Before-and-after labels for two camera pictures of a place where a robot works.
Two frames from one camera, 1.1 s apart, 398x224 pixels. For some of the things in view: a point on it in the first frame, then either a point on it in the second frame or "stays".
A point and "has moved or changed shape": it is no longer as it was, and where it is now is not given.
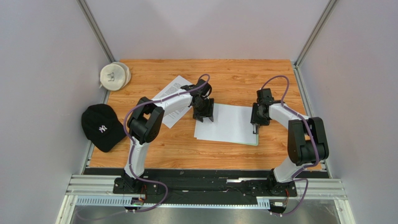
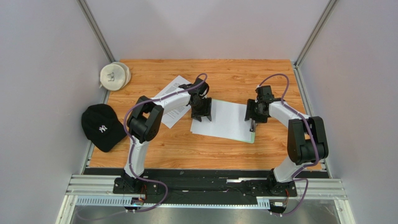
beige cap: (114, 76) stays
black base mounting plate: (206, 187) stays
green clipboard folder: (256, 144) to (252, 128)
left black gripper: (209, 110) stays
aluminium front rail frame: (97, 190) stays
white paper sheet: (231, 123) has moved or changed shape
